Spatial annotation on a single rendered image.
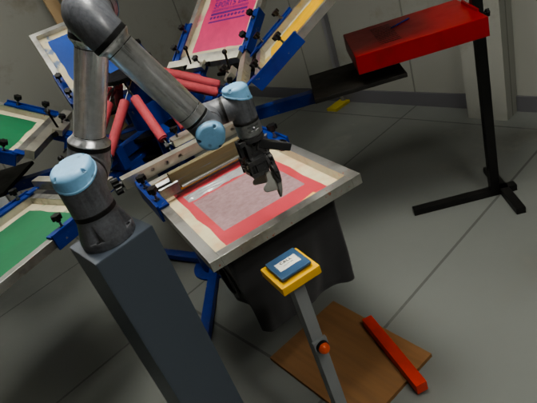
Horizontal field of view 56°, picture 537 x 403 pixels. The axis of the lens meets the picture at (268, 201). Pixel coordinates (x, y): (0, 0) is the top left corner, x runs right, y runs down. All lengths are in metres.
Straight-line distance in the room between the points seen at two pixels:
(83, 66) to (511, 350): 1.94
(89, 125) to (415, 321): 1.73
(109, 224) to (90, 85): 0.36
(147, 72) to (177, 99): 0.09
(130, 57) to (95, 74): 0.18
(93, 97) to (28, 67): 3.99
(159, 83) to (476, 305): 1.84
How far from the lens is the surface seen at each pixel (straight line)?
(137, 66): 1.25
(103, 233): 1.38
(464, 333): 2.47
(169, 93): 1.26
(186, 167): 2.05
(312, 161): 1.89
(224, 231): 1.72
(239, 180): 2.00
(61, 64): 3.78
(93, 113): 1.42
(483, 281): 2.69
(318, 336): 1.62
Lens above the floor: 1.83
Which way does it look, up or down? 29 degrees down
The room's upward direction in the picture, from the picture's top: 20 degrees counter-clockwise
